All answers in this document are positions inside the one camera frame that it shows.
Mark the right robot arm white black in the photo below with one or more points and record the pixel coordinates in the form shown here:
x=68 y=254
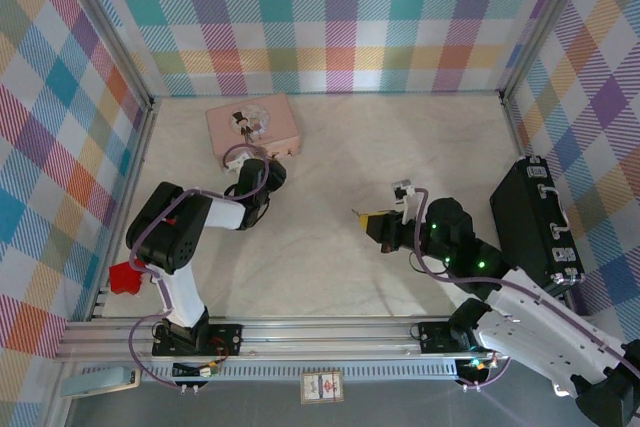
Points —
x=540 y=342

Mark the aluminium back rail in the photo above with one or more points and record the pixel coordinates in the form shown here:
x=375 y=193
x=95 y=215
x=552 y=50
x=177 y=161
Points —
x=400 y=94

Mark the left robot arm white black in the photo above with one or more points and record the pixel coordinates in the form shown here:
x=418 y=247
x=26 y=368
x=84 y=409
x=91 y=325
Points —
x=180 y=292

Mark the aluminium side rail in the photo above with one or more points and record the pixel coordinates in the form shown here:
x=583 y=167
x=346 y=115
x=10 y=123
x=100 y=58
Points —
x=139 y=147
x=511 y=127

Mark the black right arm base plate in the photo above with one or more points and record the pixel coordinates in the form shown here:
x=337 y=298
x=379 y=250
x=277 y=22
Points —
x=435 y=337

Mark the playing card box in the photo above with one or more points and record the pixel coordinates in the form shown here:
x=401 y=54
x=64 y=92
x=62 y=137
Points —
x=322 y=387

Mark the black briefcase with metal fittings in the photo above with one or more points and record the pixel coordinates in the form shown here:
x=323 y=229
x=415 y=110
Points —
x=525 y=217

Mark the pink tin box with couple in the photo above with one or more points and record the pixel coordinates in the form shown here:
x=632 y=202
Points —
x=220 y=127

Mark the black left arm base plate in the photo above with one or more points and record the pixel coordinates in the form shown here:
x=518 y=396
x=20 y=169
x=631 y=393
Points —
x=227 y=337

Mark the pink and white device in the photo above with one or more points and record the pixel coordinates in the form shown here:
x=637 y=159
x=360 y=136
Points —
x=561 y=389

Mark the aluminium frame post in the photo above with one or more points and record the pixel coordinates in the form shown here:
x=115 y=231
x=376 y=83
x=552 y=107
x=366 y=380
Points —
x=105 y=22
x=525 y=59

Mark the red plastic block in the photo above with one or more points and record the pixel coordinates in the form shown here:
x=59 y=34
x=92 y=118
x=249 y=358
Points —
x=122 y=279

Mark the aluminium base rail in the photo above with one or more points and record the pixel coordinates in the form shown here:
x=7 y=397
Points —
x=325 y=339

